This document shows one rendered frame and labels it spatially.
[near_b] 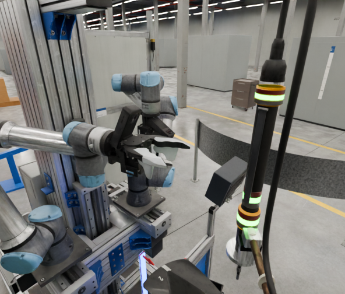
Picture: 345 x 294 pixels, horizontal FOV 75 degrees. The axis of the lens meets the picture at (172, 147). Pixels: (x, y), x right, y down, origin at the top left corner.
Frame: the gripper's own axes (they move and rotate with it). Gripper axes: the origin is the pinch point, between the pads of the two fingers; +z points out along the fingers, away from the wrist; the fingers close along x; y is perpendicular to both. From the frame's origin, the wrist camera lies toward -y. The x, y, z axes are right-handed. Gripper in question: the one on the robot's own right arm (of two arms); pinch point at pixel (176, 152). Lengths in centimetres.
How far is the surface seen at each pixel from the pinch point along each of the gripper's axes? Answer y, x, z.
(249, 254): 16.9, 3.2, 18.7
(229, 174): 42, -67, -5
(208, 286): 48.0, -7.5, 7.8
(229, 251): 19.7, 1.9, 14.6
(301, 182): 98, -183, 37
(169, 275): 22.4, 11.5, 5.0
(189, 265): 50, -13, -1
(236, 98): 130, -679, -162
